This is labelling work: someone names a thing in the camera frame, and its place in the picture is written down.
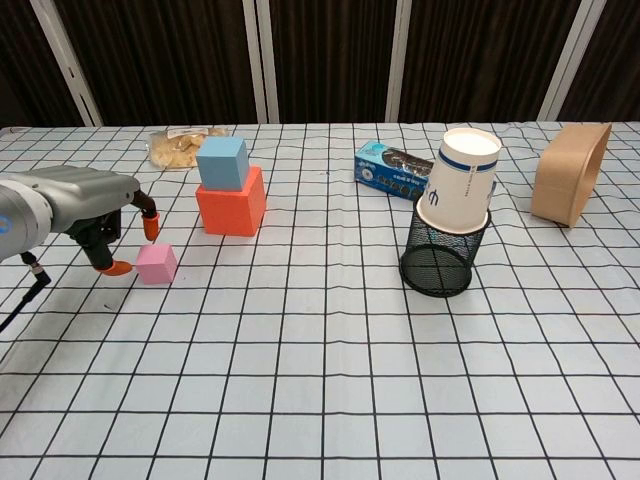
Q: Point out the light blue cube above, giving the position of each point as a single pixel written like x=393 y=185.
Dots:
x=220 y=167

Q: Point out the checkered light blue tablecloth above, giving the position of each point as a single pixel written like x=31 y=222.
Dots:
x=350 y=375

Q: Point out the white paper cup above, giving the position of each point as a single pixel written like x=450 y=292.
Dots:
x=460 y=185

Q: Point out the black folding screen white frame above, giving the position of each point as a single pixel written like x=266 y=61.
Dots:
x=175 y=60

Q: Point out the small pink cube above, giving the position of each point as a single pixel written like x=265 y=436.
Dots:
x=156 y=265

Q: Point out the brown paper bowl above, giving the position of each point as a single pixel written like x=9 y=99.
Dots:
x=560 y=180

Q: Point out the blue cookie box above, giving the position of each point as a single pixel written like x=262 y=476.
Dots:
x=385 y=170

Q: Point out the black mesh pen holder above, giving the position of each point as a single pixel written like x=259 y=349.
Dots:
x=440 y=260

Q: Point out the orange foam cube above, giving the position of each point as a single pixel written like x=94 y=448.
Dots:
x=227 y=212

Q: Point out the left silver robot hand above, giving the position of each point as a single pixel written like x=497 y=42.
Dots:
x=85 y=200

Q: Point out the clear snack bag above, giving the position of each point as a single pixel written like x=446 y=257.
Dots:
x=172 y=150

